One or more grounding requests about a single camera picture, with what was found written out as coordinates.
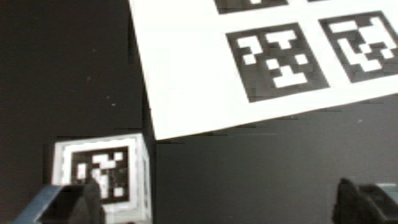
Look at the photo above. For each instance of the white tagged cube nut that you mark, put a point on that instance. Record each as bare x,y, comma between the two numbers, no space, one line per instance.
111,160

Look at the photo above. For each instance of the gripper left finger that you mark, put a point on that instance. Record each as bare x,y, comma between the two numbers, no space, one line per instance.
65,205

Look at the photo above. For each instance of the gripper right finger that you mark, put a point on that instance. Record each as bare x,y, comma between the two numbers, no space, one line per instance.
367,203

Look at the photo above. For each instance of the white marker sheet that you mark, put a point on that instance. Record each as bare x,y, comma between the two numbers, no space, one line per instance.
253,59

